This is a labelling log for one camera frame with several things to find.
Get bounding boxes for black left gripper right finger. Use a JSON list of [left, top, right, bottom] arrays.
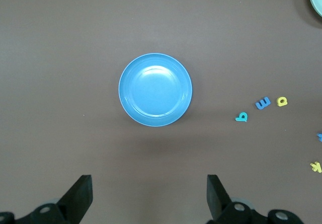
[[206, 174, 305, 224]]

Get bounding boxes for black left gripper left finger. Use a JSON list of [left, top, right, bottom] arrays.
[[0, 175, 94, 224]]

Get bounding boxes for blue foam letter m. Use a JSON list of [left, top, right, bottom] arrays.
[[255, 97, 272, 110]]

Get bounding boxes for yellow foam letter k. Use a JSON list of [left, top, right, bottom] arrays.
[[309, 161, 322, 173]]

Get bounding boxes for blue plate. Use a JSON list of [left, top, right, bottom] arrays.
[[118, 53, 193, 128]]

